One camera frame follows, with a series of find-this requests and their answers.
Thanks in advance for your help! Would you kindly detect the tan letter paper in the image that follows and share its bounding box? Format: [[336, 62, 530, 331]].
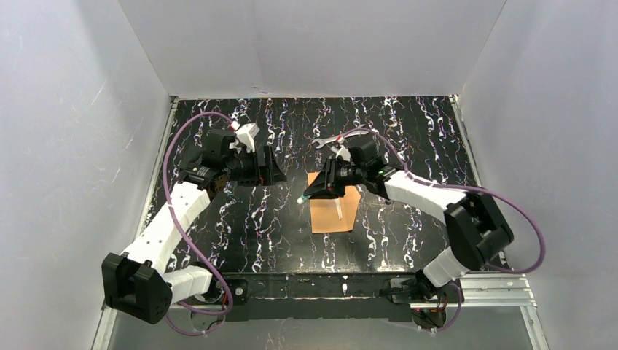
[[334, 198, 343, 219]]

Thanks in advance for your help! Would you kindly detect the orange envelope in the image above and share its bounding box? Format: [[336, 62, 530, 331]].
[[308, 186, 361, 234]]

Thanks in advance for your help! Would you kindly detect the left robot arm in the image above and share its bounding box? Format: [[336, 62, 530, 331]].
[[101, 122, 286, 324]]

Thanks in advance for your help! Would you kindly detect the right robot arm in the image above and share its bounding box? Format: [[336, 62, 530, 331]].
[[297, 136, 514, 295]]

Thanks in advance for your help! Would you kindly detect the silver open-end wrench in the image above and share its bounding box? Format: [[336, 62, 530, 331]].
[[311, 124, 368, 149]]

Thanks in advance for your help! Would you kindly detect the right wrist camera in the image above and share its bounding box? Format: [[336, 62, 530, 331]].
[[330, 135, 351, 162]]

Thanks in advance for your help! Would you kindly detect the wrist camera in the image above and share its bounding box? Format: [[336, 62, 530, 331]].
[[330, 135, 351, 162], [230, 121, 259, 153]]

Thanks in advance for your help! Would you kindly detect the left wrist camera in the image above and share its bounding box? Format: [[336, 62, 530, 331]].
[[230, 121, 259, 153]]

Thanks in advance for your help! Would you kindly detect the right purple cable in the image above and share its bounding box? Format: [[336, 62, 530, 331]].
[[337, 127, 547, 333]]

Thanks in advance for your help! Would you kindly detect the aluminium front frame rail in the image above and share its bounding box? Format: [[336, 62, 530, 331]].
[[93, 273, 548, 349]]

